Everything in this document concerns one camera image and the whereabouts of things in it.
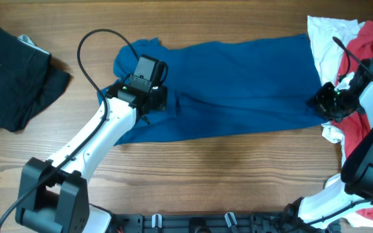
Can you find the black shorts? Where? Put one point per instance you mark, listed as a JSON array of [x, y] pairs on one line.
[[29, 82]]

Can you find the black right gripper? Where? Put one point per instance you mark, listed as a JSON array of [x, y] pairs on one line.
[[324, 100]]

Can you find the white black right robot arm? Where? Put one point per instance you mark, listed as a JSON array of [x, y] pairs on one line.
[[351, 190]]

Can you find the blue polo shirt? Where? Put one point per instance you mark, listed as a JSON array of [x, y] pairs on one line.
[[218, 89]]

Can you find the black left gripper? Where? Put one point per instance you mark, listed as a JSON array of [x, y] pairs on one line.
[[158, 98]]

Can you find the red printed t-shirt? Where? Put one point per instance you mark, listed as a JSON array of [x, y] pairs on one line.
[[355, 127]]

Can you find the white t-shirt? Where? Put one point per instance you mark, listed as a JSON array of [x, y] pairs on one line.
[[330, 60]]

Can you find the light grey garment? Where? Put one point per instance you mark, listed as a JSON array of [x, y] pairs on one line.
[[27, 41]]

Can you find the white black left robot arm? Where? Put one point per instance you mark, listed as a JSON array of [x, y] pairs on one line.
[[54, 191]]

